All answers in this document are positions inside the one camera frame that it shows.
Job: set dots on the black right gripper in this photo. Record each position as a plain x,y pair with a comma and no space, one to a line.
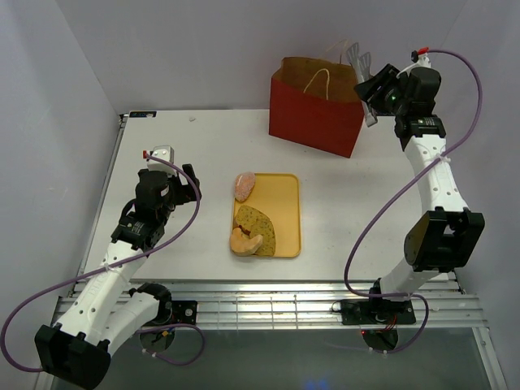
385,78

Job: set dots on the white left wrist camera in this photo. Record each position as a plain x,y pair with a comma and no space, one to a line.
156,157

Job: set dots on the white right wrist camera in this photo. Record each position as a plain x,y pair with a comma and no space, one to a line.
419,58

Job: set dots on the yellow plastic tray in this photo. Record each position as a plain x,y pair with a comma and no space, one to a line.
277,195

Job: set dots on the pink sugared donut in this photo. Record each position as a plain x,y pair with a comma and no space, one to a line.
244,185

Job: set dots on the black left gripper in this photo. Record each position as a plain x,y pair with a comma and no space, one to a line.
187,192

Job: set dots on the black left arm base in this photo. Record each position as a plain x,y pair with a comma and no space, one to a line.
181,312

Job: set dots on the stainless steel kitchen tongs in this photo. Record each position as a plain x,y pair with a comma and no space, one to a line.
361,65

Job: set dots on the pale orange crescent bread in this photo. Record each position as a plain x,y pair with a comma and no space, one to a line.
242,245

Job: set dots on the speckled bread slice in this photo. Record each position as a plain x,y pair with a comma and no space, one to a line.
246,217
264,227

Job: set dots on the aluminium table frame rail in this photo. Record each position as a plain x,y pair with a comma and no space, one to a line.
305,306

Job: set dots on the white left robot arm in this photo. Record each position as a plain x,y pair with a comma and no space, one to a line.
79,346

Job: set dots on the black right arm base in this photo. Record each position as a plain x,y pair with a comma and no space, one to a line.
375,311

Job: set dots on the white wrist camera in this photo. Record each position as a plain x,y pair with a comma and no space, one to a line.
156,157
419,58

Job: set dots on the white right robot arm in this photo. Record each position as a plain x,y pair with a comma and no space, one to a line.
447,232

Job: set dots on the red paper bag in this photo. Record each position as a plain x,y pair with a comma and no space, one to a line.
313,103

